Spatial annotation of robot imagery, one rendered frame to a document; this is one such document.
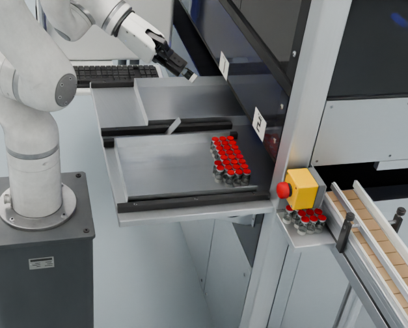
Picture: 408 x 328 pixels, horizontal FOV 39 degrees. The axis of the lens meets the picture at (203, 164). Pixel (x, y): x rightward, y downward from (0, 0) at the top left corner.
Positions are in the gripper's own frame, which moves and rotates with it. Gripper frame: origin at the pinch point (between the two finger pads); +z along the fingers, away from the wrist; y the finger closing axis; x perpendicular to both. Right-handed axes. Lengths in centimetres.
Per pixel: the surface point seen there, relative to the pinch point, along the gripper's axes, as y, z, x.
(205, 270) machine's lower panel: -90, 53, -21
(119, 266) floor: -124, 28, -36
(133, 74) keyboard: -74, -14, 18
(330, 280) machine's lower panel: -35, 74, -9
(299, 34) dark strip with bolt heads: 14.6, 17.9, 18.1
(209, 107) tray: -47, 14, 16
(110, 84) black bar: -57, -16, 4
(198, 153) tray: -30.4, 19.3, -4.2
